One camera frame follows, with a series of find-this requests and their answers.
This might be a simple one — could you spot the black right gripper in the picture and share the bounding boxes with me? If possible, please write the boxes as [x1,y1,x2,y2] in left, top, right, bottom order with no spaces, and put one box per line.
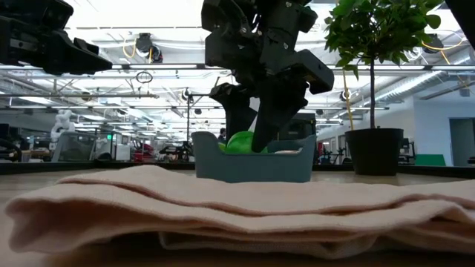
[209,35,334,154]

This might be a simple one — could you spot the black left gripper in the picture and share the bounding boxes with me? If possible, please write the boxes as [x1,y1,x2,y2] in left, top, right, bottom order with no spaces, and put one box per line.
[0,16,113,75]

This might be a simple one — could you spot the green round toy produce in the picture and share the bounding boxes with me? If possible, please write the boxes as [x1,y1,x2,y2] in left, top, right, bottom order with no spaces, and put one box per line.
[217,131,269,155]

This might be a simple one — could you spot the teal plastic container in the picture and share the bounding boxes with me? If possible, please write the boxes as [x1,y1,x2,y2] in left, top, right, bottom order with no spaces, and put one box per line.
[191,131,317,184]

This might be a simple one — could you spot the black monitor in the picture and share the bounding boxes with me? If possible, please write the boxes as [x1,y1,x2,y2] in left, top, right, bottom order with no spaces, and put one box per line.
[291,113,317,141]

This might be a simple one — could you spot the white robot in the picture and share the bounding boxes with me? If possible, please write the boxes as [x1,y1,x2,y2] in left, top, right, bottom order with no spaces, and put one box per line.
[50,109,75,144]

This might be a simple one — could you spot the long ceiling light bar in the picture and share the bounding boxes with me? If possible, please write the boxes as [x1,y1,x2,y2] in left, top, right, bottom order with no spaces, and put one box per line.
[103,63,475,72]

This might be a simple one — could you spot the grey mesh cart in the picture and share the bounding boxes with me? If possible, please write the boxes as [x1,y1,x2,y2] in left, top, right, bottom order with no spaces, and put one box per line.
[51,131,112,164]

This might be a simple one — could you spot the beige folded towel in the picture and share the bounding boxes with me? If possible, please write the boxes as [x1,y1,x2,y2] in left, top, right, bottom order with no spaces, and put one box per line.
[4,165,475,260]

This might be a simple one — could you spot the potted green plant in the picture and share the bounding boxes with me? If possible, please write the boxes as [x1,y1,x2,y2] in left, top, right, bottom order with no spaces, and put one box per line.
[324,0,445,177]

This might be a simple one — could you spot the black hanging cable loop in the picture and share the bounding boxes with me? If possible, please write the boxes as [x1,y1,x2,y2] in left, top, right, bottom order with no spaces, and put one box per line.
[135,70,154,85]

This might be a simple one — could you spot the black ceiling cable reel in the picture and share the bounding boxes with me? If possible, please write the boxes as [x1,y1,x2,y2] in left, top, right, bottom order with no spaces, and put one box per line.
[425,33,445,52]
[134,32,164,65]

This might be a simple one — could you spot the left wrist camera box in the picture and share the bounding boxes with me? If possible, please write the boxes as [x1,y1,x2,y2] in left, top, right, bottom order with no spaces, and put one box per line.
[0,0,74,33]

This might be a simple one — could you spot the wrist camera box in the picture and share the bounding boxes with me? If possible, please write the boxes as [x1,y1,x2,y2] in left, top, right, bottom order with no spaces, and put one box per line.
[0,0,74,33]
[202,0,242,67]

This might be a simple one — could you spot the black rig frame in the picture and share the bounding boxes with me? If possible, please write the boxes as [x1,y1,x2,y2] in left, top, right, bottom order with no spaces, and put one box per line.
[186,92,223,135]

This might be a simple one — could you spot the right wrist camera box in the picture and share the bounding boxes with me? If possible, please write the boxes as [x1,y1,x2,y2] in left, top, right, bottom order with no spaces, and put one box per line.
[202,0,242,67]

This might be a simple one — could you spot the yellow hanging cable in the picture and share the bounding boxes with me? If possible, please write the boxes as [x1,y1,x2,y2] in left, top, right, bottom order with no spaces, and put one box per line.
[341,70,354,131]

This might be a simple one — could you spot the black metal table frame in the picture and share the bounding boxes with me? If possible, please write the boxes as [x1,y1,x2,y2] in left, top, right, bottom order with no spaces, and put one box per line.
[0,159,475,179]

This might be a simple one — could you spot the white ventilation duct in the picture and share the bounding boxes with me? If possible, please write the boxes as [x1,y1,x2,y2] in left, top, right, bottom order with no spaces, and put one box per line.
[374,72,450,105]

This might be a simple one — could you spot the green wall panel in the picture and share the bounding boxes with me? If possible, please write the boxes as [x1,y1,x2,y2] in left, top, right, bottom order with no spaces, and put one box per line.
[414,154,447,167]

